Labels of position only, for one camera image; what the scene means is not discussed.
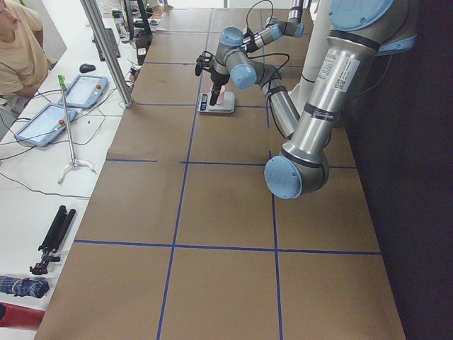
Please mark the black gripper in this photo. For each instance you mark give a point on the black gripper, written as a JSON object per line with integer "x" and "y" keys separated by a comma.
{"x": 216, "y": 80}
{"x": 252, "y": 47}

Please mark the pink plastic cup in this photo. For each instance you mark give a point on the pink plastic cup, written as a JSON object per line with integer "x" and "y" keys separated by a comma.
{"x": 220, "y": 95}

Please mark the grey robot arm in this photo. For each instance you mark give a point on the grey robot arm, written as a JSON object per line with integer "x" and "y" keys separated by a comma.
{"x": 274, "y": 28}
{"x": 346, "y": 35}

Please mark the digital kitchen scale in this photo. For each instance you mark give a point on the digital kitchen scale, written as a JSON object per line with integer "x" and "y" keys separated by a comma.
{"x": 225, "y": 106}

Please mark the black keyboard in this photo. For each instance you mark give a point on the black keyboard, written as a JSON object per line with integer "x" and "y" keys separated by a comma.
{"x": 113, "y": 43}

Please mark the far blue teach pendant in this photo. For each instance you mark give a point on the far blue teach pendant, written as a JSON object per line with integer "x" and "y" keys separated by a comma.
{"x": 85, "y": 90}

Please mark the blue teach pendant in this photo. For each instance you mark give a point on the blue teach pendant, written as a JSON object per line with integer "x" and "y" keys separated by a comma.
{"x": 85, "y": 90}
{"x": 48, "y": 124}

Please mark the black computer mouse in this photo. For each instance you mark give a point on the black computer mouse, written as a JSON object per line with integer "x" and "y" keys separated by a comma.
{"x": 85, "y": 68}

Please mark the brown paper table cover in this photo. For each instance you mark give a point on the brown paper table cover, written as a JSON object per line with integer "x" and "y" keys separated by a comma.
{"x": 182, "y": 239}

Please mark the near blue teach pendant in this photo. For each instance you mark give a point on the near blue teach pendant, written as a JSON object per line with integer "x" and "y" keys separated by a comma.
{"x": 48, "y": 124}

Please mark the person in beige shirt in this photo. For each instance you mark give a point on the person in beige shirt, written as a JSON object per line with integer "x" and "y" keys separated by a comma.
{"x": 24, "y": 64}

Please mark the black folded tripod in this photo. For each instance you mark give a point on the black folded tripod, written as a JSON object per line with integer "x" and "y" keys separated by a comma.
{"x": 53, "y": 240}

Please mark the folded blue umbrella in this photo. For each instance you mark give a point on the folded blue umbrella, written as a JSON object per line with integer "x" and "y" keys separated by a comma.
{"x": 23, "y": 287}

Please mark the red cylinder object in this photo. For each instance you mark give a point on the red cylinder object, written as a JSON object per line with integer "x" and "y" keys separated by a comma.
{"x": 20, "y": 317}

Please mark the aluminium frame post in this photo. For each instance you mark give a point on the aluminium frame post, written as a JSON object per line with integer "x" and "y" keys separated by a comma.
{"x": 96, "y": 21}

